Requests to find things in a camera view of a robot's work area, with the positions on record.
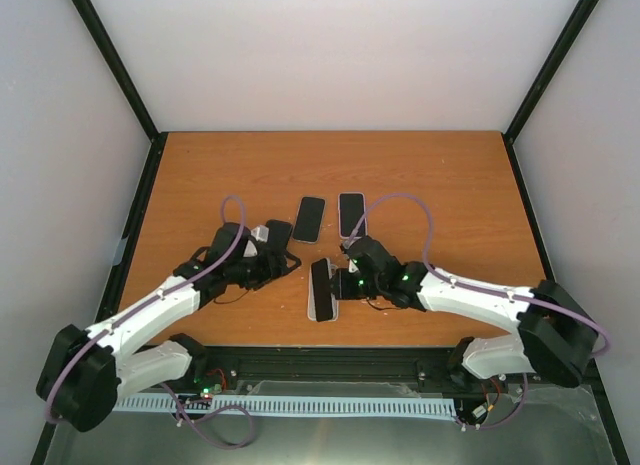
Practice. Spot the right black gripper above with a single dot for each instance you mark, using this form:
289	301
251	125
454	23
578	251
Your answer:
343	291

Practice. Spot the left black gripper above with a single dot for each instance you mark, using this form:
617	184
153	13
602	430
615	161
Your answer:
269	271

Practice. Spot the light blue phone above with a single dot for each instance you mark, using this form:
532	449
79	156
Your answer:
320	276

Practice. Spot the lilac phone case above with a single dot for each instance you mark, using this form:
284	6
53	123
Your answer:
341	232

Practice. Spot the black screen phone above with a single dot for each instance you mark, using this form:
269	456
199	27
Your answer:
350	210

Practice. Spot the black phone case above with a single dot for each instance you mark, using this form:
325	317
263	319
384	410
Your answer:
279	234

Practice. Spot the cream white phone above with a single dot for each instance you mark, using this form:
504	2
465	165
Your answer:
311	308

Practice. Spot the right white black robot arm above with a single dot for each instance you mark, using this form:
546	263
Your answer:
425	288

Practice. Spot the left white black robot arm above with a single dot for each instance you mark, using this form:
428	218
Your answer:
88	371

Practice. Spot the left green controller board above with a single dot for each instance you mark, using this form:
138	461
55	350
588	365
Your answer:
211	385

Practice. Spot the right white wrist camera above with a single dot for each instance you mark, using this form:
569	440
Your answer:
352	267

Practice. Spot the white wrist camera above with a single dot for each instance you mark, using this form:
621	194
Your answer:
256	241
352	267

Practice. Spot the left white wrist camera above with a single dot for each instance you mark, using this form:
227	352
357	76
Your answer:
256	241

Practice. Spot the black aluminium frame rail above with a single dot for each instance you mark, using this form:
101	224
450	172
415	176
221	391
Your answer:
422	369

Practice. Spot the light blue cable duct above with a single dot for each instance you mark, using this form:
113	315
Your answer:
321	407

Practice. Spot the right wired connector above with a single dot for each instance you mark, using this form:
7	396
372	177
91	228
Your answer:
492	391

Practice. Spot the left black side rail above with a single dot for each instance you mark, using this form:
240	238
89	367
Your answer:
112	295

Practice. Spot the black side rail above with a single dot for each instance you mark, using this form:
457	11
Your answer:
112	295
542	245

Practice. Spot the right black side rail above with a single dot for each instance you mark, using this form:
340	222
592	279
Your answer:
542	245

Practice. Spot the left black frame post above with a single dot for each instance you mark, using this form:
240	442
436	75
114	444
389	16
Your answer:
100	36

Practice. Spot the black frame post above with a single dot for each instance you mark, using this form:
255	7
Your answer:
571	30
100	36

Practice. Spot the right black frame post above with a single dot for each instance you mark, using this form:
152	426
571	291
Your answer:
571	30

